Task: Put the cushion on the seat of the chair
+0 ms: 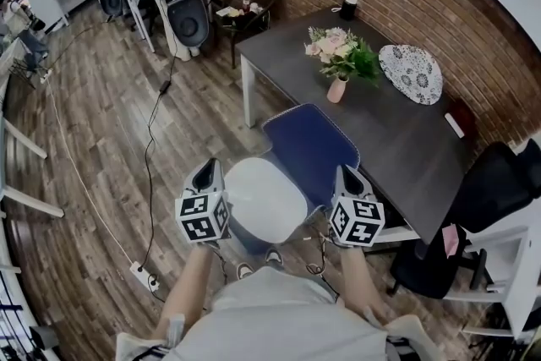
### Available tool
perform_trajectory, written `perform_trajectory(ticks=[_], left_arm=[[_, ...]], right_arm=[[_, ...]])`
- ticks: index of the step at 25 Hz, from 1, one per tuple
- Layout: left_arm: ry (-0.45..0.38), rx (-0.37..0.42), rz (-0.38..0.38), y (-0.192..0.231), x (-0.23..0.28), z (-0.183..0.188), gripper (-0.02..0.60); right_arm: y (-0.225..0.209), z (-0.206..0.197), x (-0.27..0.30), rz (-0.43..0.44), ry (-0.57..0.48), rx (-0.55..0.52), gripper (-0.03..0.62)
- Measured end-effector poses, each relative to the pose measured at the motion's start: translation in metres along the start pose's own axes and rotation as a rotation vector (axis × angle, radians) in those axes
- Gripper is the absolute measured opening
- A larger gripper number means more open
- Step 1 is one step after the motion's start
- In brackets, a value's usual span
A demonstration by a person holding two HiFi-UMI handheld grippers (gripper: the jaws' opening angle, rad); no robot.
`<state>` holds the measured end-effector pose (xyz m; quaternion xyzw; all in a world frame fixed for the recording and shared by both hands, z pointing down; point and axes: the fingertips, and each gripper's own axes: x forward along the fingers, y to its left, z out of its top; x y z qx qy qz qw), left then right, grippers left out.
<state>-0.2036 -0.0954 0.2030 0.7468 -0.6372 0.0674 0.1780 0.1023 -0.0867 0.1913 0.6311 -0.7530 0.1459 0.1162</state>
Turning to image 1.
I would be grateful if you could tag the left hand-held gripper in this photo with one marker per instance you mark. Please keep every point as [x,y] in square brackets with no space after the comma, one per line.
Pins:
[198,220]

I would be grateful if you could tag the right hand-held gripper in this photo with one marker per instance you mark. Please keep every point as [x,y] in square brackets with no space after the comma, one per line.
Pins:
[357,222]

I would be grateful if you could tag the blue cushion with white trim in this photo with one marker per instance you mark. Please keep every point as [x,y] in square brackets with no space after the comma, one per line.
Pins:
[310,143]

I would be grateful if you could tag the white chair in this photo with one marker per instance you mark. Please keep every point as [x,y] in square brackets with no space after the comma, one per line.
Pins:
[262,198]

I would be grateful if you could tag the person's left forearm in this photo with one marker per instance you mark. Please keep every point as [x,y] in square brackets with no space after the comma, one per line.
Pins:
[188,287]

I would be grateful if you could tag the person's right forearm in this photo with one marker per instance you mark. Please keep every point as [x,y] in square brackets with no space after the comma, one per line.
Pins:
[363,283]

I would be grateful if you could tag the black office chair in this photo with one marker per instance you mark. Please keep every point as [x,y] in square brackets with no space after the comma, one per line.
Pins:
[486,203]

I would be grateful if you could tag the dark table with white legs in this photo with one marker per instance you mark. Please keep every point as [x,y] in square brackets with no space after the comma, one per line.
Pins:
[401,148]

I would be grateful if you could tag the pink vase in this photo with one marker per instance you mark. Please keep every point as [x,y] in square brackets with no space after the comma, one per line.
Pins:
[337,89]

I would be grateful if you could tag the black power adapter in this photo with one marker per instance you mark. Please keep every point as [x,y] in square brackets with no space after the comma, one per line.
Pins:
[164,86]

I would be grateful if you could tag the person's left shoe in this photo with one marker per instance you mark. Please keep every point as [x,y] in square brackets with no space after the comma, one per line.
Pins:
[244,269]

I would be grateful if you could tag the person's shoe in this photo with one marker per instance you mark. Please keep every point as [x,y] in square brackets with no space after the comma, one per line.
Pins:
[274,255]
[244,269]

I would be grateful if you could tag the person's right shoe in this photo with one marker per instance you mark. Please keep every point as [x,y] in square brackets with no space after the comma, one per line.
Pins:
[274,255]

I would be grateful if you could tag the white patterned plate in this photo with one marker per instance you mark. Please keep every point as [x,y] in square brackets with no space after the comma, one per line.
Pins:
[411,74]

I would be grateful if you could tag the pink and green flower bouquet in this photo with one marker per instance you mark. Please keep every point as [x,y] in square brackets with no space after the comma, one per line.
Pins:
[344,53]

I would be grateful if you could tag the pink cloth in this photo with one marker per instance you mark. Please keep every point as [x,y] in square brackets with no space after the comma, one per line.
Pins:
[450,242]

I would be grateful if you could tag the dark red box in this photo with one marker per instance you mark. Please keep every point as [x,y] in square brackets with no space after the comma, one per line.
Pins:
[461,114]

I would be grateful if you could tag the person's grey shirt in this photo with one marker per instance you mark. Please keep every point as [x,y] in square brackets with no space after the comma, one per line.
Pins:
[274,317]

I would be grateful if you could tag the large black and white backpack device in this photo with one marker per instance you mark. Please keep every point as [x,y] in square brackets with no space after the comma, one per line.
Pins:
[187,8]

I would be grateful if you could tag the red bottle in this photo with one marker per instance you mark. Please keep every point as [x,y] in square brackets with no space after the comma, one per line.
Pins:
[246,2]

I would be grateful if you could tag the small white power strip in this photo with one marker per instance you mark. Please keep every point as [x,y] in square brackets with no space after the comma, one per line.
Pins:
[45,76]

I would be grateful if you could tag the white shelf frame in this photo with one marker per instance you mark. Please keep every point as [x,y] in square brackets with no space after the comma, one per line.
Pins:
[25,165]

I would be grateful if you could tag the white desk frame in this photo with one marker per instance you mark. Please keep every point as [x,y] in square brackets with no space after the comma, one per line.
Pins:
[513,266]

